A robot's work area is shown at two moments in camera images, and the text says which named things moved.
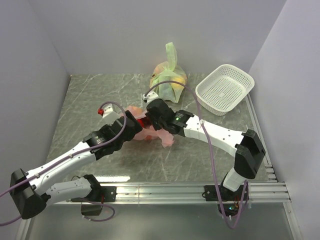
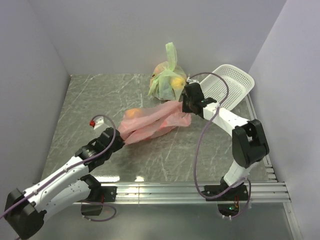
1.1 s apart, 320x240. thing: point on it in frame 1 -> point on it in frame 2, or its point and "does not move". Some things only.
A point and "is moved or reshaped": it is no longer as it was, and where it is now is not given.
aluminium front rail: [265, 191] does not move
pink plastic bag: [147, 131] is moved or reshaped
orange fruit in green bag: [160, 68] does not move
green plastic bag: [169, 70] does not move
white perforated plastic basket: [223, 88] does not move
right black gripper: [156, 127] -> [185, 109]
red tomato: [144, 122] is moved or reshaped
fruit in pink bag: [136, 111] does not move
